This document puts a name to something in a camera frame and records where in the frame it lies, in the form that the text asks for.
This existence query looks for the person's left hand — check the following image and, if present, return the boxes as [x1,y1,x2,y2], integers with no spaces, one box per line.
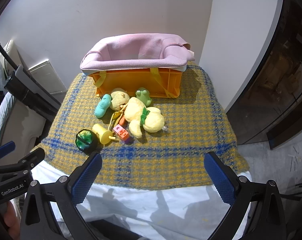
[2,201,23,234]

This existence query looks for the pink knitted cloth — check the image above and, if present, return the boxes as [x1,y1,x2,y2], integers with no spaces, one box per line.
[80,33,194,77]

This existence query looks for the black tripod stand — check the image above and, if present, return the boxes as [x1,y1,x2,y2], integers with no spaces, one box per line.
[0,29,63,130]

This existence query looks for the pink orange toy block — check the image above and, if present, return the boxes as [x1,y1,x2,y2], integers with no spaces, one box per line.
[113,124,131,145]

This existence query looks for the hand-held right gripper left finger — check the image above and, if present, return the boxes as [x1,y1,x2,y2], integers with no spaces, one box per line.
[21,152,103,240]

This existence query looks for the yellow blue plaid blanket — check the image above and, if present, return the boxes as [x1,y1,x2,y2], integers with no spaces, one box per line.
[31,61,250,189]

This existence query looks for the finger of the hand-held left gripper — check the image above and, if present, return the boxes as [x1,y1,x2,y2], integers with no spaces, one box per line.
[0,141,16,158]
[6,147,46,174]

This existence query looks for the dark wooden cabinet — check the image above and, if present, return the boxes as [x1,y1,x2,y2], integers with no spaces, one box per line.
[226,0,302,150]

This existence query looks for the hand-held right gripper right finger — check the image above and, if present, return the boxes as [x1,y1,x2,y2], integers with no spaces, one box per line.
[203,151,290,240]

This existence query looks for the yellow plush toy green scarf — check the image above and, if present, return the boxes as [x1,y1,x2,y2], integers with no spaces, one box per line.
[123,97,165,138]

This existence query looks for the cream armchair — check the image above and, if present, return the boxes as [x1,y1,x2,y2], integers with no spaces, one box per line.
[0,39,54,165]

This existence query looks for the green ball in black net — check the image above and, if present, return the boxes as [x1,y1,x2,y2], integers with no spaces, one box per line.
[75,129,99,154]

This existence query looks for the yellow strap toy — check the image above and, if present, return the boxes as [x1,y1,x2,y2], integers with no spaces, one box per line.
[108,105,126,130]

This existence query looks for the green frog toy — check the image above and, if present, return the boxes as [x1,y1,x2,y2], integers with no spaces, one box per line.
[135,87,153,106]

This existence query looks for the beige plush toy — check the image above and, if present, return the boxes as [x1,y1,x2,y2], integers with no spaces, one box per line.
[109,88,130,111]

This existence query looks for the teal plush toy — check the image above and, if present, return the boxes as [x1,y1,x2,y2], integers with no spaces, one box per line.
[94,94,113,119]

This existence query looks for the yellow toy cup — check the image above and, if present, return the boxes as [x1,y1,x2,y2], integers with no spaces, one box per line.
[92,124,116,145]

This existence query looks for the white bed sheet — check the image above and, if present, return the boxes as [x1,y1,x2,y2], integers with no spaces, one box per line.
[14,161,252,240]

